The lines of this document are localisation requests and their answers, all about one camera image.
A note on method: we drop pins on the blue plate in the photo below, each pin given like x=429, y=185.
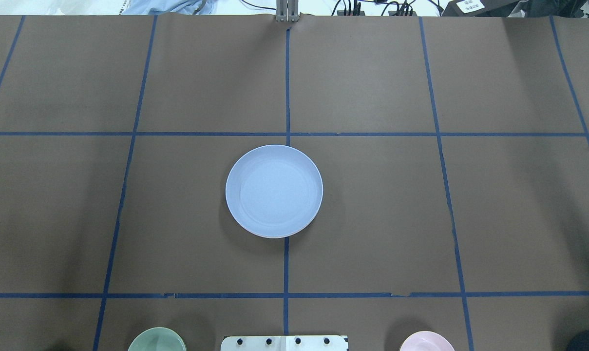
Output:
x=274, y=191

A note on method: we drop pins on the pink bowl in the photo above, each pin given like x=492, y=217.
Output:
x=426, y=341

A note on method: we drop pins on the green bowl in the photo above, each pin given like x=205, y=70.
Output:
x=158, y=339

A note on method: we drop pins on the light blue cloth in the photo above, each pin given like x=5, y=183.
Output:
x=157, y=7

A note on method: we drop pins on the dark blue pot with lid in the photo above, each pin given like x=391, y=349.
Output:
x=579, y=342

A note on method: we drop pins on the aluminium frame post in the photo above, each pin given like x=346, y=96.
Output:
x=287, y=11

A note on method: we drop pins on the white camera mast with base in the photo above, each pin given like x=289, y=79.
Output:
x=286, y=343

